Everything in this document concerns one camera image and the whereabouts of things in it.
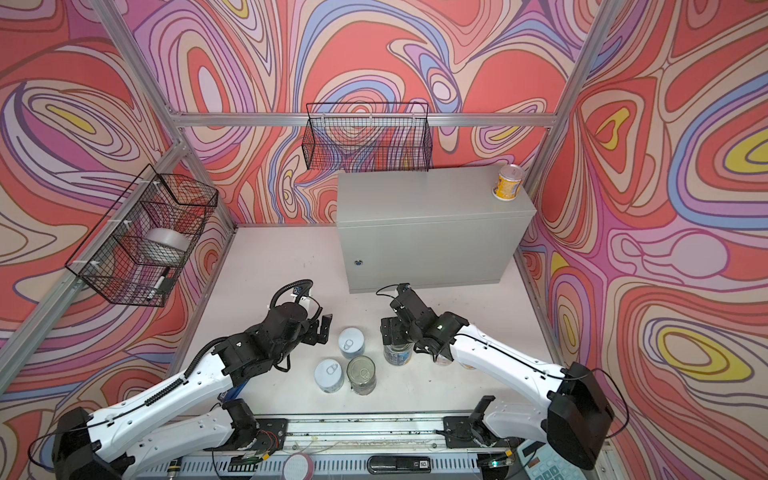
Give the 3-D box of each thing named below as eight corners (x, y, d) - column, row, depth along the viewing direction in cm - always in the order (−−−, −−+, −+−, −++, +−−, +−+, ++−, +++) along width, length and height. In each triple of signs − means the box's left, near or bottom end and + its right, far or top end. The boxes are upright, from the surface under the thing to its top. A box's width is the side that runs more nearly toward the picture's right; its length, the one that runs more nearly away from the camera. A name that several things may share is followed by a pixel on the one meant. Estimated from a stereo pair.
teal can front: (316, 393, 81) (312, 387, 77) (320, 365, 86) (316, 358, 82) (343, 393, 81) (340, 387, 77) (345, 365, 86) (343, 358, 82)
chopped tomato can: (349, 395, 81) (345, 384, 73) (351, 368, 86) (347, 355, 78) (376, 395, 81) (374, 384, 73) (376, 368, 86) (375, 355, 77)
